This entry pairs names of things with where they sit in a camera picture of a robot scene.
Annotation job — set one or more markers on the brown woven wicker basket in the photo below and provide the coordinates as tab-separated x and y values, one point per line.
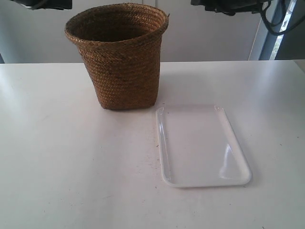
120	45

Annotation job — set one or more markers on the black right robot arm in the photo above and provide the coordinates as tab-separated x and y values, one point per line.
230	7

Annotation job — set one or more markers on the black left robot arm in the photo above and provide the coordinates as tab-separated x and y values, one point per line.
45	4

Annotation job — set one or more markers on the white rectangular plastic tray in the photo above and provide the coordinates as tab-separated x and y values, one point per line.
198	147

